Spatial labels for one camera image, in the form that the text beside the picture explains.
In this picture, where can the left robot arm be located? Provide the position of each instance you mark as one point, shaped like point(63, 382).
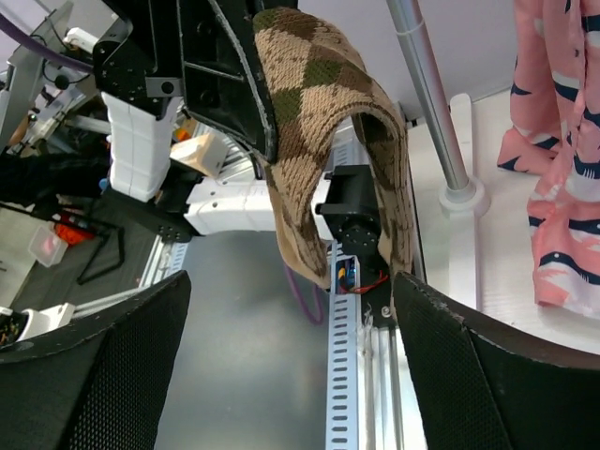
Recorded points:
point(162, 55)

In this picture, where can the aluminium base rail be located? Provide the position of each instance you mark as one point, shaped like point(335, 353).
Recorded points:
point(389, 416)

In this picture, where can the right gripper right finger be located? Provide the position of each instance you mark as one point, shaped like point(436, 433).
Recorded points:
point(483, 384)

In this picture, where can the pink patterned cloth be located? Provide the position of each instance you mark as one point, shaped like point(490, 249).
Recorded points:
point(554, 109)

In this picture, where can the white slotted cable duct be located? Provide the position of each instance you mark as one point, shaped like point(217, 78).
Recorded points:
point(342, 398)

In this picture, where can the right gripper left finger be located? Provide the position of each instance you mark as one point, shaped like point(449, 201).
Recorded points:
point(99, 382)

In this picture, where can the brown argyle sock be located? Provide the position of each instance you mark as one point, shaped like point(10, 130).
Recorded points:
point(317, 79)

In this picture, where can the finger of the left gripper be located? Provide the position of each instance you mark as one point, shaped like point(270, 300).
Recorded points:
point(223, 79)

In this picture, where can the grey metal hanging rod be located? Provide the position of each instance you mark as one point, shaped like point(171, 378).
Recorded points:
point(413, 38)

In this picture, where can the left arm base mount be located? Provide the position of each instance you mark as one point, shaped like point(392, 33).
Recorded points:
point(351, 213)

